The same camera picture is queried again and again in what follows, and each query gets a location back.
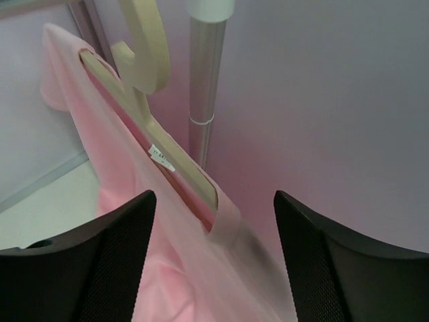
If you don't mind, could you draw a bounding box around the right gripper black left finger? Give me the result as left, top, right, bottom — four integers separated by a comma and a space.
1, 191, 156, 321

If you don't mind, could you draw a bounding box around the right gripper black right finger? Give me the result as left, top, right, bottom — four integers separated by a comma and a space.
273, 191, 428, 321

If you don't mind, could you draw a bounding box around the light pink t shirt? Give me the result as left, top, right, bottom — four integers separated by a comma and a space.
41, 23, 296, 321

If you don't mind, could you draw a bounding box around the beige wooden hanger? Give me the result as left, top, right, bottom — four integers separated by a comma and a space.
78, 0, 219, 212

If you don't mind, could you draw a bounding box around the grey right rack pole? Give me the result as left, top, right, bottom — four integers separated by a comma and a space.
186, 0, 235, 168

